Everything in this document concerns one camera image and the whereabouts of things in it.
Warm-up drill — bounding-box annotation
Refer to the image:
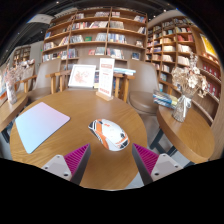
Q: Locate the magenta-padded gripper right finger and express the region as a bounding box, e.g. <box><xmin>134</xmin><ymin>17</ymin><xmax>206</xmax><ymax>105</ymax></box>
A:
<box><xmin>131</xmin><ymin>143</ymin><xmax>184</xmax><ymax>186</ymax></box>

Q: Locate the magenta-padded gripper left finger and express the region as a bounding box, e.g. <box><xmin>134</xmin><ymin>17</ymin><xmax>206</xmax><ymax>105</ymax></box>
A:
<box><xmin>41</xmin><ymin>143</ymin><xmax>92</xmax><ymax>185</ymax></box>

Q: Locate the white orange black computer mouse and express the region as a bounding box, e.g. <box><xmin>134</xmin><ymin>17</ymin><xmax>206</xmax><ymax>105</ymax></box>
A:
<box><xmin>87</xmin><ymin>118</ymin><xmax>131</xmax><ymax>152</ymax></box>

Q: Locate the pale lilac mouse pad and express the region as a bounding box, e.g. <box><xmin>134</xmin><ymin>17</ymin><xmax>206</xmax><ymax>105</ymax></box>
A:
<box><xmin>14</xmin><ymin>101</ymin><xmax>71</xmax><ymax>155</ymax></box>

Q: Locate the round wooden side table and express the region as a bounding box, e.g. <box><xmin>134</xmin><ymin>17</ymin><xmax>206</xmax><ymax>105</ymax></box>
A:
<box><xmin>0</xmin><ymin>91</ymin><xmax>29</xmax><ymax>133</ymax></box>
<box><xmin>156</xmin><ymin>104</ymin><xmax>216</xmax><ymax>164</ymax></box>

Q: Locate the stack of colourful books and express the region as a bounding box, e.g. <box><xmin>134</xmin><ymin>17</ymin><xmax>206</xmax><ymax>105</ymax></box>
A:
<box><xmin>152</xmin><ymin>89</ymin><xmax>179</xmax><ymax>110</ymax></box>

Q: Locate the dark blue standing book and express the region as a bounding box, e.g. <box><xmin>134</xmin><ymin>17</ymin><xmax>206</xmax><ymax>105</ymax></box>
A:
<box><xmin>94</xmin><ymin>70</ymin><xmax>100</xmax><ymax>89</ymax></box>

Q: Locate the white framed floral picture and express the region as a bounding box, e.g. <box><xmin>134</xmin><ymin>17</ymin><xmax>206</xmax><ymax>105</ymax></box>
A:
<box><xmin>67</xmin><ymin>63</ymin><xmax>97</xmax><ymax>89</ymax></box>

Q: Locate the white sign on wooden base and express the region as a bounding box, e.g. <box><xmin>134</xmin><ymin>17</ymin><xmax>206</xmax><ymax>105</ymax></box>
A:
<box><xmin>95</xmin><ymin>57</ymin><xmax>116</xmax><ymax>102</ymax></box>

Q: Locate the glass vase with dried flowers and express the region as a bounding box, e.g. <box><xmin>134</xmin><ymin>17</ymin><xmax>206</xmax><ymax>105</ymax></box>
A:
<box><xmin>170</xmin><ymin>52</ymin><xmax>209</xmax><ymax>123</ymax></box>

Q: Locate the flat stack of blue books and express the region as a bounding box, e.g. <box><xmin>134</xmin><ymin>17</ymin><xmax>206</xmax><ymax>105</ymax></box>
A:
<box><xmin>113</xmin><ymin>67</ymin><xmax>137</xmax><ymax>76</ymax></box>

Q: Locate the curved wooden bookshelf with books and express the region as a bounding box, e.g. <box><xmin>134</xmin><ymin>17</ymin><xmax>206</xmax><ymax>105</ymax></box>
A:
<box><xmin>144</xmin><ymin>14</ymin><xmax>223</xmax><ymax>126</ymax></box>

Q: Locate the small distant wooden bookshelf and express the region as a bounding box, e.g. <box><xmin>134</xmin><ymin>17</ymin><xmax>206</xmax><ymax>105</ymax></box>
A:
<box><xmin>12</xmin><ymin>45</ymin><xmax>32</xmax><ymax>68</ymax></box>

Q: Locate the wide wooden bookshelf with books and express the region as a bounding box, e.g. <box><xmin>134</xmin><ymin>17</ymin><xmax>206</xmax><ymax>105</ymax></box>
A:
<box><xmin>41</xmin><ymin>5</ymin><xmax>148</xmax><ymax>73</ymax></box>

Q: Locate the yellow wall poster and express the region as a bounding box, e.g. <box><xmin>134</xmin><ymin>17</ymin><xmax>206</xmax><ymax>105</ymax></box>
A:
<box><xmin>199</xmin><ymin>33</ymin><xmax>219</xmax><ymax>61</ymax></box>

